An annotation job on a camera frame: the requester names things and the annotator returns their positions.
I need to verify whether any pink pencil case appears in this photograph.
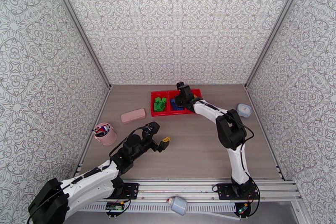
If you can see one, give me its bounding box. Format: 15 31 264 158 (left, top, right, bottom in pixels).
121 108 147 124

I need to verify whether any pink bucket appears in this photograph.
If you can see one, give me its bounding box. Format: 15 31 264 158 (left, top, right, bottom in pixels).
94 122 117 146

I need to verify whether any small white lidded container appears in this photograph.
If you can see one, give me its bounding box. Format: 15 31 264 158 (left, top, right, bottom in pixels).
237 103 252 118

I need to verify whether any white plastic bottle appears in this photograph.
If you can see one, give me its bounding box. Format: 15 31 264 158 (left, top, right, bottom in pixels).
167 196 189 216

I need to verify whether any small circuit board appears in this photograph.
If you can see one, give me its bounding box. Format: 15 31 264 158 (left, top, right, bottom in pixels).
236 203 250 216
105 200 126 212

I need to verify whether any aluminium mounting rail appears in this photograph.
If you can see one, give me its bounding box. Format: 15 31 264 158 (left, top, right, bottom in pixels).
61 178 302 203

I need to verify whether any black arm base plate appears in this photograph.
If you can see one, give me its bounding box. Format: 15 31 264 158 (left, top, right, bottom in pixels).
98 183 140 201
212 182 260 201

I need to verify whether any aluminium table side rail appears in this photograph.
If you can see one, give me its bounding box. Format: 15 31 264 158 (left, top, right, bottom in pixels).
244 85 287 181
76 85 113 177

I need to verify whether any thin power wire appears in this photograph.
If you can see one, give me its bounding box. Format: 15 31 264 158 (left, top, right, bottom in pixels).
105 198 131 218
234 195 261 218

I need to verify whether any white slotted cable duct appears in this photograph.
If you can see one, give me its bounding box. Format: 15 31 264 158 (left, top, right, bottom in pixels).
71 201 237 214

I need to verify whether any aluminium frame post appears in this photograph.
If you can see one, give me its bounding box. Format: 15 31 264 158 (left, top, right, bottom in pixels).
45 0 113 90
244 0 310 90

